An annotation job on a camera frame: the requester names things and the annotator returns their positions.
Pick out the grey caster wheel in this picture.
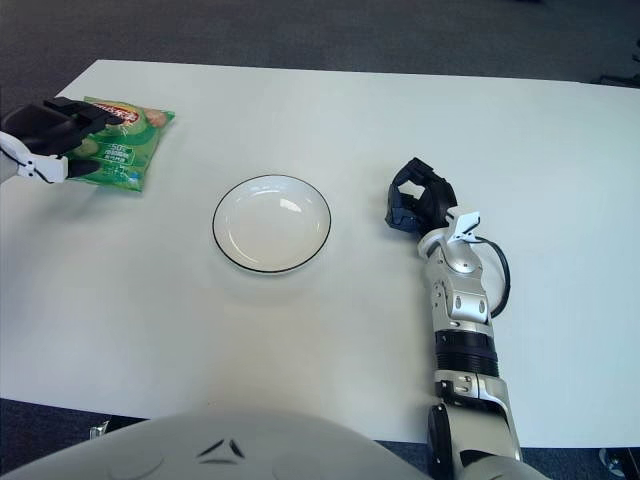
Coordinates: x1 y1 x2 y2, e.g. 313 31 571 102
598 447 634 476

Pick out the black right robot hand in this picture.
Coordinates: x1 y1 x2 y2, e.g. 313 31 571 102
383 157 460 236

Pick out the white plate with black rim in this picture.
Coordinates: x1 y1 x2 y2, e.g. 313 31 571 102
212 173 333 274

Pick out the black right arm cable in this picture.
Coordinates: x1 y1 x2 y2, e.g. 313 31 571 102
472 235 511 319

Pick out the grey robot torso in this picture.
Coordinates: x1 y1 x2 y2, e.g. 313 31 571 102
0 409 551 480

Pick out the green potato chips bag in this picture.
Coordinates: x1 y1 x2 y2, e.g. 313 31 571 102
64 95 177 194

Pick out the black floor stand leg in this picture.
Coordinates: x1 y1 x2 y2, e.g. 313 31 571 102
589 73 640 89

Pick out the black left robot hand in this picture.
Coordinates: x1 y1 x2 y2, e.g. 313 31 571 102
0 97 126 181

